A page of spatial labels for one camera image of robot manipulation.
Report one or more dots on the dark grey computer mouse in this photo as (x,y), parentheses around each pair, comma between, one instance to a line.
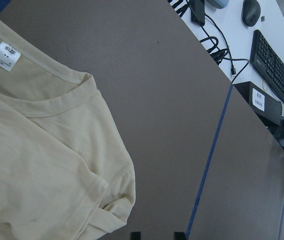
(251,12)

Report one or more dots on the black labelled box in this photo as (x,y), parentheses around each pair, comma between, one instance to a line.
(265,107)

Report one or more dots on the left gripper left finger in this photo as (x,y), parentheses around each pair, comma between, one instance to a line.
(136,235)

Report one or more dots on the black computer keyboard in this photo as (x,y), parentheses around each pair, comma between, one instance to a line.
(267,63)

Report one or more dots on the cream long-sleeve printed shirt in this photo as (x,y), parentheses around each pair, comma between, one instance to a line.
(65,173)

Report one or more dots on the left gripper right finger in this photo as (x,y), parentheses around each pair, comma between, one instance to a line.
(179,236)

